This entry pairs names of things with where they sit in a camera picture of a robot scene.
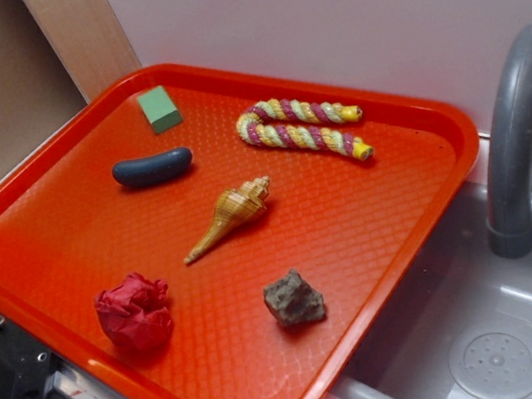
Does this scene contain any green rectangular block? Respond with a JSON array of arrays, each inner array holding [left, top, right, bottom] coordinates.
[[137, 86, 183, 135]]

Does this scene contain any orange plastic tray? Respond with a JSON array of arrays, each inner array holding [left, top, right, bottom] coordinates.
[[0, 64, 479, 399]]

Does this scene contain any dark blue sausage toy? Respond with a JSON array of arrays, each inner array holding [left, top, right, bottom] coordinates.
[[112, 147, 193, 189]]

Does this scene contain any red crumpled paper ball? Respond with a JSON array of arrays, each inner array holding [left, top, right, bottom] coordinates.
[[94, 272, 174, 352]]

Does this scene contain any grey plastic faucet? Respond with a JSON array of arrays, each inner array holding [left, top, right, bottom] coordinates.
[[487, 24, 532, 259]]

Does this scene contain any multicolour braided rope toy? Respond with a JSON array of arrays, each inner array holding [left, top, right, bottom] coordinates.
[[235, 98, 375, 162]]

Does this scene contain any wooden board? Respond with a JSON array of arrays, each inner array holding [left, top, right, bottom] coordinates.
[[22, 0, 142, 102]]

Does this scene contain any tan spiral seashell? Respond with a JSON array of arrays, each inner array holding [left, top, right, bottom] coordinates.
[[183, 175, 271, 265]]

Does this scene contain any grey plastic sink basin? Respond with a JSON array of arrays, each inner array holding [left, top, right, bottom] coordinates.
[[334, 183, 532, 399]]

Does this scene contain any grey-brown rock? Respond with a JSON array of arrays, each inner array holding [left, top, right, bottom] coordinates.
[[262, 268, 327, 328]]

